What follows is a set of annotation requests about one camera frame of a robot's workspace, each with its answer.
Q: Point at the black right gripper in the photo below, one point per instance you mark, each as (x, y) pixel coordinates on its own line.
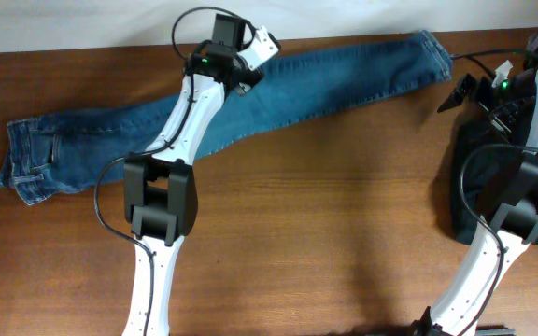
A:
(481, 89)

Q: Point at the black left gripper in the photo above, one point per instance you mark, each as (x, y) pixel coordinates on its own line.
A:
(254, 76)

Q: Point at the blue denim jeans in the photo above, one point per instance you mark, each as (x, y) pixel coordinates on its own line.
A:
(64, 152)

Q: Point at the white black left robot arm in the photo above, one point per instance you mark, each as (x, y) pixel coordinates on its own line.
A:
(160, 196)

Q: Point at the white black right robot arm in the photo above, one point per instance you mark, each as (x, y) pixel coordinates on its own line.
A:
(493, 192)

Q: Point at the black cloth garment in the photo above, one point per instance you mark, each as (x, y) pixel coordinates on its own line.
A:
(480, 170)

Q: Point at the grey metal bracket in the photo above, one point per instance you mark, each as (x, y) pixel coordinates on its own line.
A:
(495, 332)

